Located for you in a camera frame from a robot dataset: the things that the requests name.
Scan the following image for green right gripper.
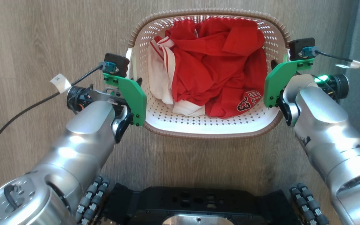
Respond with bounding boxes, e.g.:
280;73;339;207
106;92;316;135
263;58;314;108

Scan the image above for white perforated laundry basket brown rim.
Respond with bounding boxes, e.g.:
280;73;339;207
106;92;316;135
127;8;292;139

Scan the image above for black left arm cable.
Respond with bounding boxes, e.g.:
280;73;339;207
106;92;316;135
0;61;118;197

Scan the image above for white garment with red stripes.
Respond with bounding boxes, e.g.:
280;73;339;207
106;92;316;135
147;36;206;117

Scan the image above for black roller wheel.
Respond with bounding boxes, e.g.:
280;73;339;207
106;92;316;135
289;182;330;225
75;176;110;225

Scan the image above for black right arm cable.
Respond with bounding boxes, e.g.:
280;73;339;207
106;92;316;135
302;46;360;80

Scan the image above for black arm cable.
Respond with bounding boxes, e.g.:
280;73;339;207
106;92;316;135
302;46;360;80
0;61;118;197

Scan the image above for red jersey garment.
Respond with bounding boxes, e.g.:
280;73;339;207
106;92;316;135
165;17;268;119

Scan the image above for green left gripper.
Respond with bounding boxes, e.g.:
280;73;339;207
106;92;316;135
103;72;147;127

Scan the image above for white paper cable tag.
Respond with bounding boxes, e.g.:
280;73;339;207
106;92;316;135
335;60;360;69
49;73;72;94

